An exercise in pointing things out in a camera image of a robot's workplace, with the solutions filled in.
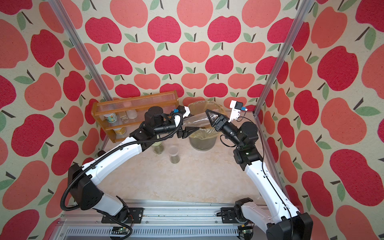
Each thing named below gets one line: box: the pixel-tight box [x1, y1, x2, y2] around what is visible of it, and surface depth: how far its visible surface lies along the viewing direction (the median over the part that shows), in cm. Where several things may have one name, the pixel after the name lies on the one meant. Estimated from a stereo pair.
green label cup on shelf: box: [103, 113, 118, 123], surface depth 95 cm
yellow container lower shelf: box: [113, 127, 127, 135], surface depth 106 cm
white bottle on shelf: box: [126, 109, 138, 119], surface depth 98 cm
